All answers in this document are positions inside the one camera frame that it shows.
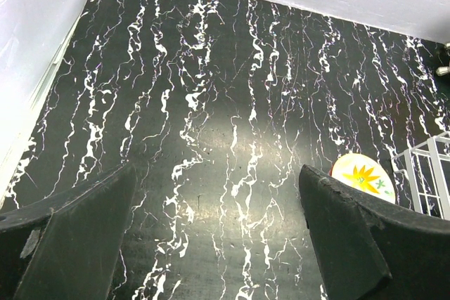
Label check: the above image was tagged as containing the white wire dish rack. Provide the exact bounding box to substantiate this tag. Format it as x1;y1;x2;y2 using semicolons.
390;131;449;221

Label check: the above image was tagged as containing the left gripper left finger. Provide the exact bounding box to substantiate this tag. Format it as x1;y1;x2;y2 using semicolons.
1;163;136;299

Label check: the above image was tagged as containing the orange flower bowl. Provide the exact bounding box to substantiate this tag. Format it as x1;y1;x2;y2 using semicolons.
330;153;396;204

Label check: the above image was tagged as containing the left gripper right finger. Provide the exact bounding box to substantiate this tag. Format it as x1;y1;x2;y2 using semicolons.
299;165;449;299

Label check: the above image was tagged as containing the round drawer cabinet pastel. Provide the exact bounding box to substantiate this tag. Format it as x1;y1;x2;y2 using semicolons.
435;42;449;77

